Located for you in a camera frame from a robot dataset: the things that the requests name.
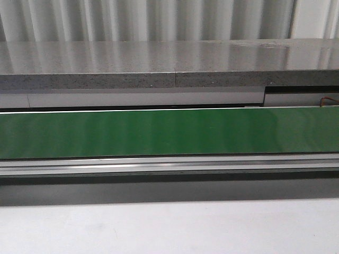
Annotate green conveyor belt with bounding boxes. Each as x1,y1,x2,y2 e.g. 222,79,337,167
1,107,338,159

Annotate grey stone counter slab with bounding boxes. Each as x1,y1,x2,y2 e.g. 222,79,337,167
1,39,338,90

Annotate white pleated curtain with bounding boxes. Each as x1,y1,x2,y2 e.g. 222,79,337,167
1,1,338,42

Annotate grey conveyor frame rail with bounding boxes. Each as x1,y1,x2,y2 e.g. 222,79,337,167
1,153,338,176

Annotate red brown wire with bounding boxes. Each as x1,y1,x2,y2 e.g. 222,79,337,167
319,97,339,108

